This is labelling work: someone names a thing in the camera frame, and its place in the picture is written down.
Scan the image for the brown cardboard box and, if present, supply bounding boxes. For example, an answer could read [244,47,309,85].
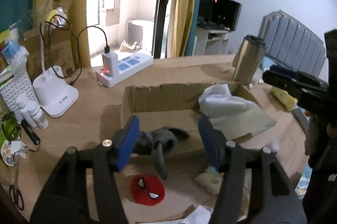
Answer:
[120,82,264,158]

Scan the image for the grey sock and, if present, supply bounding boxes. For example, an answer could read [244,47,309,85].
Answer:
[132,126,190,180]

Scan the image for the green lens glasses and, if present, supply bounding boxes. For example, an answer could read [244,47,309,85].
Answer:
[1,113,21,141]

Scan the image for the yellow right curtain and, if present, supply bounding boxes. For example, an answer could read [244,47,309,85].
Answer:
[167,0,195,58]

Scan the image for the white power strip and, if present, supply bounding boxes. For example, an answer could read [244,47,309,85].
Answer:
[95,52,154,88]

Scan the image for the white computer desk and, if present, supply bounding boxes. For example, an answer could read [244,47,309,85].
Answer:
[193,27,232,56]

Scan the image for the cartoon tissue packet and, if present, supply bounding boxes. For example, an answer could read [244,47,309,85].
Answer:
[195,165,223,196]

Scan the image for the black charger cable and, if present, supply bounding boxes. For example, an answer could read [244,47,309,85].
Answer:
[39,17,111,88]

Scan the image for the yellow curtain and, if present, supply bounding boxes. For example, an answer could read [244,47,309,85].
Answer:
[167,0,195,58]
[33,0,90,68]

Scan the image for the white perforated basket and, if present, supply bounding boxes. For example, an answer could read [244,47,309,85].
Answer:
[1,71,39,123]

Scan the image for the black marker pen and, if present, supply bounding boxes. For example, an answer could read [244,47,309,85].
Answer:
[21,119,41,146]

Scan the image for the grey bed headboard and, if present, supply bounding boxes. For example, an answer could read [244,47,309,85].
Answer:
[259,10,326,77]

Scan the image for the white usb charger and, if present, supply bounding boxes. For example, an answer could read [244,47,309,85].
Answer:
[102,52,119,77]

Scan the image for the black scissors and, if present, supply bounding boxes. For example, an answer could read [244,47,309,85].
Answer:
[9,160,25,211]

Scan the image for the steel travel mug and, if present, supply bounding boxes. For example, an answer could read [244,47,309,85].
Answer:
[232,35,266,85]

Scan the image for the red spider face plush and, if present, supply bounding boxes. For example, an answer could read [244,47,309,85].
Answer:
[130,175,165,206]

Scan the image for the black computer monitor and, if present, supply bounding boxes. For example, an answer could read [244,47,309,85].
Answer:
[197,0,242,32]

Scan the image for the yellow left curtain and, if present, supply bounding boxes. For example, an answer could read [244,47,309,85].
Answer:
[33,0,90,68]

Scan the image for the white cloth towel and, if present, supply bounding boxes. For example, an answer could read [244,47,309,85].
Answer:
[198,84,277,139]

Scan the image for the white pill bottle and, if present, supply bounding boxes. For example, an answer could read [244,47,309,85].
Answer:
[16,93,37,128]
[27,101,49,129]

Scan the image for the yellow tissue pack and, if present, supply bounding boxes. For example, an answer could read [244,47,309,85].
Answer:
[270,86,298,111]

